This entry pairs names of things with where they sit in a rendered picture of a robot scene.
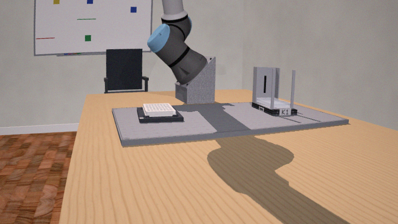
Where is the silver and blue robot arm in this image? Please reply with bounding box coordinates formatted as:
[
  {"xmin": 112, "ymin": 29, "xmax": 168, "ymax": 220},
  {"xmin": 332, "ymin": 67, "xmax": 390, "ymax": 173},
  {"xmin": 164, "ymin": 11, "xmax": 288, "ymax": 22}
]
[{"xmin": 147, "ymin": 0, "xmax": 207, "ymax": 85}]

